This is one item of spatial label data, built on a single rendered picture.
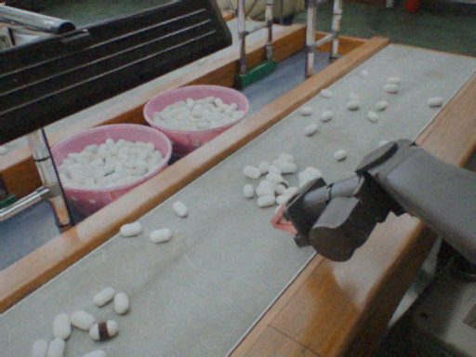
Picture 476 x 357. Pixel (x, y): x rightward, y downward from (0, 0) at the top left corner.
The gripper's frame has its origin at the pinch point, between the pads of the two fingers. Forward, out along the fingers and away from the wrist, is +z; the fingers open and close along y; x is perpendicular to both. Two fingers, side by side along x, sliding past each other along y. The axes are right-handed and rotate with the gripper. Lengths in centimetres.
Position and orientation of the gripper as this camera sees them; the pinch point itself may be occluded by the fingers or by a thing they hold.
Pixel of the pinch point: (276, 222)
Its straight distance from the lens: 72.4
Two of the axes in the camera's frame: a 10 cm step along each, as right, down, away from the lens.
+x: 5.4, 8.3, 1.0
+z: -5.8, 2.8, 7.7
